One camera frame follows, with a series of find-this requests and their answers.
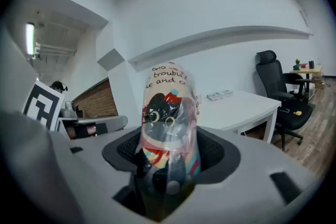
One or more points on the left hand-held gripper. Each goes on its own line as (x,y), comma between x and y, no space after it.
(43,102)

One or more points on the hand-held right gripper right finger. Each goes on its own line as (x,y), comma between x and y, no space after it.
(214,150)

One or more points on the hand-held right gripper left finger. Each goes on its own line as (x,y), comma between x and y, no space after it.
(126,148)

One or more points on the red-capped plastic bottle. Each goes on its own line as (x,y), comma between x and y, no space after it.
(168,102)

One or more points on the gray metal jug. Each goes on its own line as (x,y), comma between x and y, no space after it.
(69,108)

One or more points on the gray desk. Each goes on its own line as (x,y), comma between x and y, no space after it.
(105,120)

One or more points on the white table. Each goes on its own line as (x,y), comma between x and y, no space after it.
(236,110)

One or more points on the wide newspaper print box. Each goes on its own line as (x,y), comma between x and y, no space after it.
(214,97)

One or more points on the small yellow toy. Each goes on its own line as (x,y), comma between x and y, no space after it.
(298,112)

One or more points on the black office chair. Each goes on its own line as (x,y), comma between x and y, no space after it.
(270,73)

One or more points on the green potted plant toy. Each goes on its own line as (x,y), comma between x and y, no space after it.
(297,64)

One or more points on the small yellow wooden table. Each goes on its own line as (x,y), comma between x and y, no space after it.
(305,70)

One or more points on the red book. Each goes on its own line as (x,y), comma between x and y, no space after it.
(304,65)

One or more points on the cardboard box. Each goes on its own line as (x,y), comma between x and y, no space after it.
(319,82)

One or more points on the black cup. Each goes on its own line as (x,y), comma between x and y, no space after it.
(311,64)

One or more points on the white tube wall lamp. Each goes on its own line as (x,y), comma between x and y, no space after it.
(30,38)

